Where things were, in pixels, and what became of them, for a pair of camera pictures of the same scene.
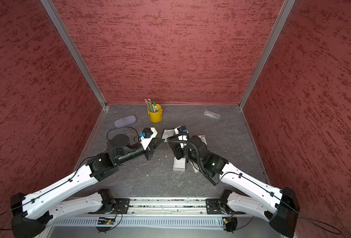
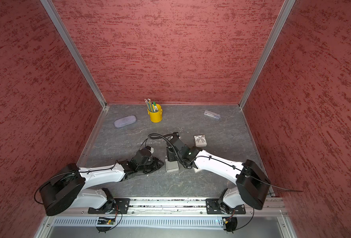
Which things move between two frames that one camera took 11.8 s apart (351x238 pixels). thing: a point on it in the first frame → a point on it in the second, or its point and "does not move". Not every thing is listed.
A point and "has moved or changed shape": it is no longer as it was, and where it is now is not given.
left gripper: x=150 y=148 → x=156 y=165
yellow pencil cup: x=155 y=117 does not move
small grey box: x=179 y=165 has moved or changed shape
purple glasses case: x=125 y=120 does not move
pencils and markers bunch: x=151 y=107 does not move
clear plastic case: x=212 y=114 does not move
